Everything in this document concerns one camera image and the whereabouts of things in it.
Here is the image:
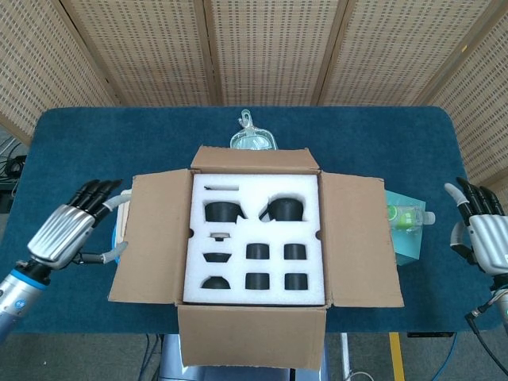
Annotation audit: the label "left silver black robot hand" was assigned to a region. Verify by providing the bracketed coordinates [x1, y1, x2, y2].
[26, 179, 132, 271]

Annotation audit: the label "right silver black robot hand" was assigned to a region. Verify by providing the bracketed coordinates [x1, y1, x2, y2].
[444, 177, 508, 277]

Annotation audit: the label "cardboard box with red flaps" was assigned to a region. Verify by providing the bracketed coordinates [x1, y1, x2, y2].
[107, 145, 406, 372]

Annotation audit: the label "teal box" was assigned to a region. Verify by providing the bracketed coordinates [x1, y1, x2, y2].
[383, 189, 428, 266]

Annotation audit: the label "blue carpeted table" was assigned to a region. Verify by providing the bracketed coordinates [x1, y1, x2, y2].
[0, 105, 507, 335]

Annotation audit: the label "blue pump dispenser bottle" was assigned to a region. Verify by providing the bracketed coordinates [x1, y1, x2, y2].
[112, 225, 129, 264]

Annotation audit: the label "beige lidded food container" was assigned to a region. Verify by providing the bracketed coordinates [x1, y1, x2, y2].
[117, 189, 134, 241]

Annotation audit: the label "clear pouch with green label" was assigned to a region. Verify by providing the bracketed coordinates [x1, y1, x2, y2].
[387, 204, 437, 232]

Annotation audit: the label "black shallow tea bowl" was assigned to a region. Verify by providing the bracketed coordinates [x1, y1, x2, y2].
[203, 251, 233, 264]

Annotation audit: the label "black ceramic pitcher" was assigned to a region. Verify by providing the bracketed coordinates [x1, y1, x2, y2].
[204, 201, 247, 223]

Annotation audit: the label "white metal pole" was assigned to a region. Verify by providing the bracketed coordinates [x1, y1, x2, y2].
[339, 333, 351, 381]

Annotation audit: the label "white foam packing insert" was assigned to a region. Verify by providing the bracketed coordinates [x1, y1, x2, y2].
[183, 172, 327, 306]

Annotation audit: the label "black ceramic teapot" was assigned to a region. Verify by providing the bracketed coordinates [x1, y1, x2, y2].
[260, 194, 306, 222]

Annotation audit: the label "packaged mint dustpan brush set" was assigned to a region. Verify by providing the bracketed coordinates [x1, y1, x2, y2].
[230, 109, 277, 152]

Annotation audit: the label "woven rattan folding screen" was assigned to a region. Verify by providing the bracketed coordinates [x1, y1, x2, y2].
[0, 0, 508, 199]

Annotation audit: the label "tangled black floor cables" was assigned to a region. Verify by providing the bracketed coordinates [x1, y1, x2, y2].
[0, 134, 28, 211]

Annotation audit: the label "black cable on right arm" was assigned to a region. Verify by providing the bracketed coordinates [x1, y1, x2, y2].
[464, 303, 508, 381]

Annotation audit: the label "blue cable under table corner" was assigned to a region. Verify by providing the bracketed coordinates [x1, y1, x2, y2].
[430, 332, 460, 381]

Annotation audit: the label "blue cable beside robot base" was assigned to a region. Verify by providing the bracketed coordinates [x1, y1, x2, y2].
[140, 333, 160, 381]

